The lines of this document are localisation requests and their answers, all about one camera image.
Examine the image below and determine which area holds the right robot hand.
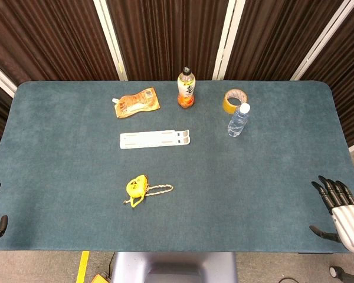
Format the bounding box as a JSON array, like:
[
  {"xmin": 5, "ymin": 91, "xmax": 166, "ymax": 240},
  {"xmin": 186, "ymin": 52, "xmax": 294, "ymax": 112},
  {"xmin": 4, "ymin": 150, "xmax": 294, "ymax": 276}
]
[{"xmin": 309, "ymin": 175, "xmax": 354, "ymax": 252}]

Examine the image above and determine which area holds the braided beige rope loop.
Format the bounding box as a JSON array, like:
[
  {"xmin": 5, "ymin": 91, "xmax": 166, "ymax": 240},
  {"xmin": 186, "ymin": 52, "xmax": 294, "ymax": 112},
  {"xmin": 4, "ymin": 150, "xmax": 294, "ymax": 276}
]
[{"xmin": 123, "ymin": 184, "xmax": 174, "ymax": 206}]

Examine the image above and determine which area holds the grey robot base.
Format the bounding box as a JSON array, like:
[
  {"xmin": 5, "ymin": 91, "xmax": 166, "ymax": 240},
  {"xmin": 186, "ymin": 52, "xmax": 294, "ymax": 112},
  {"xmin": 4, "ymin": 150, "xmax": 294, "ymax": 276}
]
[{"xmin": 110, "ymin": 251, "xmax": 238, "ymax": 283}]

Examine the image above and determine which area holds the yellow packing tape roll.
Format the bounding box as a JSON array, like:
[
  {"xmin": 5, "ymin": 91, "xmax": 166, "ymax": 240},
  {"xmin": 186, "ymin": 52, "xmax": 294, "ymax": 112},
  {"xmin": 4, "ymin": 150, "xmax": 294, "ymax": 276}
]
[{"xmin": 222, "ymin": 89, "xmax": 248, "ymax": 114}]

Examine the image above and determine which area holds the clear water bottle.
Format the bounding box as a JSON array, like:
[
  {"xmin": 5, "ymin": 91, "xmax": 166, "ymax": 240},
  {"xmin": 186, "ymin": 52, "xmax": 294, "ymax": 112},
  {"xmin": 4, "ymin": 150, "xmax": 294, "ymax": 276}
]
[{"xmin": 227, "ymin": 103, "xmax": 251, "ymax": 138}]

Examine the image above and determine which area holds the teal table mat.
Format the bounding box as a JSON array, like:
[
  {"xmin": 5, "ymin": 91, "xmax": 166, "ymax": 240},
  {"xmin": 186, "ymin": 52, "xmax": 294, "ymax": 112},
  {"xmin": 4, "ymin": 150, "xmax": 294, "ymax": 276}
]
[{"xmin": 0, "ymin": 80, "xmax": 354, "ymax": 255}]

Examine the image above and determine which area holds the white folding stand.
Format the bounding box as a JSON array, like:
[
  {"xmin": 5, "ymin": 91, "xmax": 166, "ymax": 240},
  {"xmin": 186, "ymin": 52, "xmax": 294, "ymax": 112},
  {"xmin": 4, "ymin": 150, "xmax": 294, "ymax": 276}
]
[{"xmin": 119, "ymin": 129, "xmax": 192, "ymax": 150}]

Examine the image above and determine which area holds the orange spout pouch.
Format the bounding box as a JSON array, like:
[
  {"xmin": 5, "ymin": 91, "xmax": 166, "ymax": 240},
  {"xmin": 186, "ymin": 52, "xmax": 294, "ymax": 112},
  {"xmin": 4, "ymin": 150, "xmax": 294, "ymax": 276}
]
[{"xmin": 112, "ymin": 86, "xmax": 161, "ymax": 119}]

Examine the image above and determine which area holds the orange tea drink bottle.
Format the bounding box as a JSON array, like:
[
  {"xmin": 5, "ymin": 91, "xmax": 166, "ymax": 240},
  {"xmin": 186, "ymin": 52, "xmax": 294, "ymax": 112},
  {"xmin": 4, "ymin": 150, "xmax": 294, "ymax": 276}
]
[{"xmin": 177, "ymin": 67, "xmax": 196, "ymax": 108}]

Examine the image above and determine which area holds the black floor cable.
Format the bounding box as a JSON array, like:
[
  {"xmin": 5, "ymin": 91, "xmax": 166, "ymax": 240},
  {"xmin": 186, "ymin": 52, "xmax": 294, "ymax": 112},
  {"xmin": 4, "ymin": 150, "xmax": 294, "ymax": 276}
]
[{"xmin": 105, "ymin": 252, "xmax": 116, "ymax": 278}]

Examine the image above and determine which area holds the white partition post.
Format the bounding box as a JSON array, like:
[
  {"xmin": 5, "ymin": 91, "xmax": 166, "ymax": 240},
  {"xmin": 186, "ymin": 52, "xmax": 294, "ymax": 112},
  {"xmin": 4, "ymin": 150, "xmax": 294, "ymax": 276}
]
[
  {"xmin": 290, "ymin": 0, "xmax": 354, "ymax": 81},
  {"xmin": 93, "ymin": 0, "xmax": 129, "ymax": 81},
  {"xmin": 212, "ymin": 0, "xmax": 246, "ymax": 81},
  {"xmin": 0, "ymin": 58, "xmax": 18, "ymax": 98}
]

